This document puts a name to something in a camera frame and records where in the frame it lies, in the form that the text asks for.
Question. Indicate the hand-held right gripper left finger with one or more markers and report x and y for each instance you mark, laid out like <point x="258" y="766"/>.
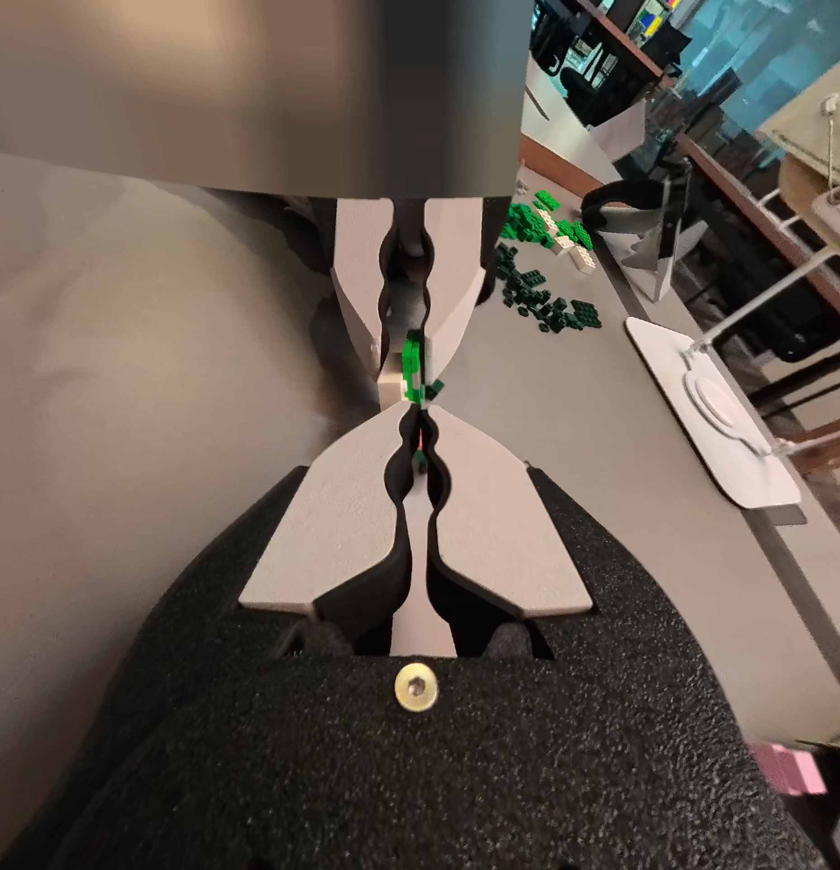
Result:
<point x="338" y="537"/>

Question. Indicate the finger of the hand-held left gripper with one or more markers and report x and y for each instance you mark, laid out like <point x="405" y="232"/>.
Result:
<point x="355" y="285"/>
<point x="457" y="272"/>

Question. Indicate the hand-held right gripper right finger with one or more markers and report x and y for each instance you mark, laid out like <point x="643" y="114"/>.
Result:
<point x="508" y="537"/>

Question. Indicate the green white lego assembly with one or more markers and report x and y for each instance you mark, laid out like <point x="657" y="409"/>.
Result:
<point x="412" y="367"/>

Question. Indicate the small dark red lego piece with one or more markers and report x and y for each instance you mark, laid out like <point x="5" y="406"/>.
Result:
<point x="418" y="448"/>

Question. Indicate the pile of green white lego bricks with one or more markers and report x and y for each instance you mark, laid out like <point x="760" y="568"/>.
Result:
<point x="529" y="221"/>

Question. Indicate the pile of dark green lego bricks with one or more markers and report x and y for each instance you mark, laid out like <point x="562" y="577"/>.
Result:
<point x="542" y="292"/>

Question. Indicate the pink lego pig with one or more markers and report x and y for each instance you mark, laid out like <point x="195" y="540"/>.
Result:
<point x="790" y="768"/>

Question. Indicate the grey desk brown edge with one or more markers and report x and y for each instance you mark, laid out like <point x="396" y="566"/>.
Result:
<point x="569" y="129"/>

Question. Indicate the black grey stand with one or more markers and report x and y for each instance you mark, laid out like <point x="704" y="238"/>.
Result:
<point x="658" y="224"/>

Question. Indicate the black office chair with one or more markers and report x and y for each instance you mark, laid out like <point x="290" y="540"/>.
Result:
<point x="569" y="41"/>

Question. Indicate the beige canvas bag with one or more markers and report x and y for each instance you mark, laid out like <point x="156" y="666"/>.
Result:
<point x="811" y="115"/>

